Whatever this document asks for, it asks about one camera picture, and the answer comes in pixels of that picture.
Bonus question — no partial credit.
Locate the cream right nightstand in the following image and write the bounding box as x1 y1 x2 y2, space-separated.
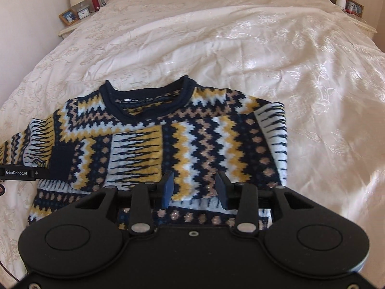
343 9 377 39

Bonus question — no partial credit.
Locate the small white alarm clock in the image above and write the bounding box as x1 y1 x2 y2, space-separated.
77 7 91 20

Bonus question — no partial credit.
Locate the cream left nightstand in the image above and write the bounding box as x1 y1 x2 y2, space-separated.
58 20 85 39

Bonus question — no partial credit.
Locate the navy yellow patterned knit sweater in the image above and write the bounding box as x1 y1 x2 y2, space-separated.
1 76 287 226

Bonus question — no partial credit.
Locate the red bottle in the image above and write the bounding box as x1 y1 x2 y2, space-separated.
91 0 101 12

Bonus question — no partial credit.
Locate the white floral duvet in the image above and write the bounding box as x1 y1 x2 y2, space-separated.
1 0 384 286

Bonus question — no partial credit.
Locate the brown photo frame right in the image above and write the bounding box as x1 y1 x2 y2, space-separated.
345 0 364 17

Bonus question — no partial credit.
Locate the white jar on nightstand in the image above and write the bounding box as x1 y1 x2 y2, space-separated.
335 0 346 9

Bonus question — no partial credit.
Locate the wooden photo frame left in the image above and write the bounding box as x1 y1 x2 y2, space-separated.
59 8 79 26

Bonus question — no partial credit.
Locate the cream nightstand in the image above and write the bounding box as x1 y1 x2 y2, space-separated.
343 9 377 39
58 20 85 39

